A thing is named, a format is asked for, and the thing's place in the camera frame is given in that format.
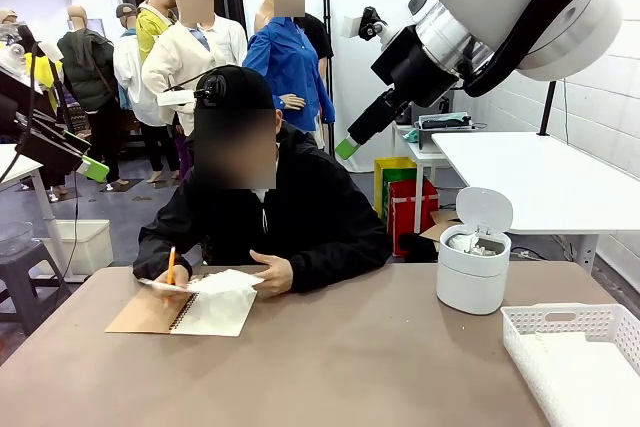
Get stacked white paper sheets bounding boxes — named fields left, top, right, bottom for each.
left=514, top=330, right=640, bottom=427

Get person's left hand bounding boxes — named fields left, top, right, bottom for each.
left=249, top=249, right=294, bottom=299

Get brown cardboard piece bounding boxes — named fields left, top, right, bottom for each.
left=419, top=210, right=464, bottom=244

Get person's right forearm black sleeve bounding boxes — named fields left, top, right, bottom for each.
left=132, top=226, right=202, bottom=282

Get person in black jacket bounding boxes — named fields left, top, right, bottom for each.
left=132, top=65, right=394, bottom=295

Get white storage box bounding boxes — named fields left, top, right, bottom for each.
left=39, top=219, right=114, bottom=277

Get mannequin in cream jacket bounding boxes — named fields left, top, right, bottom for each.
left=141, top=0, right=249, bottom=138

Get large white table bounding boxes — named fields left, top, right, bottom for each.
left=430, top=130, right=640, bottom=273

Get red shopping bag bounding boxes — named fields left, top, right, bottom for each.
left=388, top=179, right=440, bottom=257

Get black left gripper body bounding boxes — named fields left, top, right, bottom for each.
left=0, top=68, right=57, bottom=146

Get mannequin in black t-shirt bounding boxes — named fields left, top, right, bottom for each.
left=294, top=11, right=335, bottom=153

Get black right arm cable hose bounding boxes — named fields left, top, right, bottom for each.
left=462, top=0, right=632, bottom=98

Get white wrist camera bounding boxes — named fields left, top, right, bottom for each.
left=342, top=5, right=402, bottom=48
left=32, top=38, right=76, bottom=123

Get mannequin in blue shirt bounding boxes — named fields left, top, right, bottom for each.
left=242, top=0, right=336, bottom=151

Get person's left forearm black sleeve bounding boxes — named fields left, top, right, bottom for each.
left=284, top=239, right=394, bottom=295

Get small white side table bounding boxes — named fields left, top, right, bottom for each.
left=392, top=121, right=454, bottom=234

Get black bag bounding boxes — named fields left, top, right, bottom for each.
left=398, top=232, right=442, bottom=263

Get black cap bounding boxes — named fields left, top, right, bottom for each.
left=194, top=65, right=275, bottom=111

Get clear plastic bowl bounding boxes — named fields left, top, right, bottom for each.
left=0, top=220, right=34, bottom=256

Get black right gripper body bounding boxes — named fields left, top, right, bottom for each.
left=370, top=24, right=462, bottom=109

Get yellow green shopping bag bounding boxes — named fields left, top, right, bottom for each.
left=374, top=156, right=419, bottom=228

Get mannequin with cap white shirt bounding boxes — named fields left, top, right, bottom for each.
left=112, top=2, right=180, bottom=184

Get white paper sheet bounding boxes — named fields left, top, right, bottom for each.
left=137, top=269, right=267, bottom=296

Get grey plastic stool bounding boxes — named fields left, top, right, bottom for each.
left=0, top=239, right=72, bottom=336

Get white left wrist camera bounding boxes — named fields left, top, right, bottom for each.
left=32, top=38, right=76, bottom=123

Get white perforated plastic basket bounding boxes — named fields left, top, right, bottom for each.
left=501, top=302, right=640, bottom=427

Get mannequin in dark green jacket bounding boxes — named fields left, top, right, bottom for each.
left=57, top=5, right=130, bottom=187

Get grey tray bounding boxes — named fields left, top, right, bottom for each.
left=417, top=113, right=474, bottom=151

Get mannequin in yellow jacket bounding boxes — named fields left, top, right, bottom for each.
left=135, top=0, right=177, bottom=66

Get white table with leg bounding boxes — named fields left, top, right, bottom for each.
left=0, top=143, right=69, bottom=281

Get brown spiral notebook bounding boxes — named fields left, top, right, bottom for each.
left=103, top=276, right=259, bottom=338

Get black clamp pole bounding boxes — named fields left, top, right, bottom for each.
left=537, top=80, right=559, bottom=137

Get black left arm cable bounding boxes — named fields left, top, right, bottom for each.
left=0, top=41, right=42, bottom=184

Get person's right hand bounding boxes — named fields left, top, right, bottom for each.
left=153, top=265, right=192, bottom=304

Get yellow pencil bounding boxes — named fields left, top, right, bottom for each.
left=165, top=245, right=178, bottom=306

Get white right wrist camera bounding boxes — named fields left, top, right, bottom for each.
left=342, top=5, right=402, bottom=48

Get white lidded trash bin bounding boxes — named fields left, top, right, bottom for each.
left=435, top=186, right=515, bottom=316

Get white head-mounted camera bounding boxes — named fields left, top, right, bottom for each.
left=157, top=69, right=227, bottom=108

